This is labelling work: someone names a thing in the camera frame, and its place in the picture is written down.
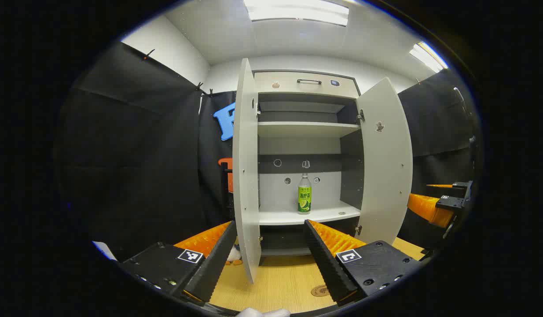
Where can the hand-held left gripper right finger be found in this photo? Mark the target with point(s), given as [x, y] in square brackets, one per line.
[326, 264]

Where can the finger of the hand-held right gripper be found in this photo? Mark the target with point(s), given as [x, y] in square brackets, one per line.
[461, 187]
[430, 209]

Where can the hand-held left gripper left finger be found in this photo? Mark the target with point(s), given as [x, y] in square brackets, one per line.
[212, 268]

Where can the round brown coaster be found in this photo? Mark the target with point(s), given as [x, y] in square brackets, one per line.
[320, 290]

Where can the white cabinet door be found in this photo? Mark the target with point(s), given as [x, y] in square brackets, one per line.
[386, 167]
[246, 176]

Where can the green label plastic bottle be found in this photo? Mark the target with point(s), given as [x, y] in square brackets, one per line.
[304, 198]

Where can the white and grey cabinet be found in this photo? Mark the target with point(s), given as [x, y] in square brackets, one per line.
[298, 189]

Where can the white cabinet shelf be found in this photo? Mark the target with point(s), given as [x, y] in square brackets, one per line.
[289, 216]
[302, 129]

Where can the white cabinet drawer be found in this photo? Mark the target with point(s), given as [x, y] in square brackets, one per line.
[306, 90]

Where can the penguin plush toy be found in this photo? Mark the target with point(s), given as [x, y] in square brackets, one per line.
[233, 254]

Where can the black backdrop cloth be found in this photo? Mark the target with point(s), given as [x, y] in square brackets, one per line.
[135, 154]

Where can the large ceiling light panel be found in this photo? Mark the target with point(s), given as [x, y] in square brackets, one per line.
[298, 11]

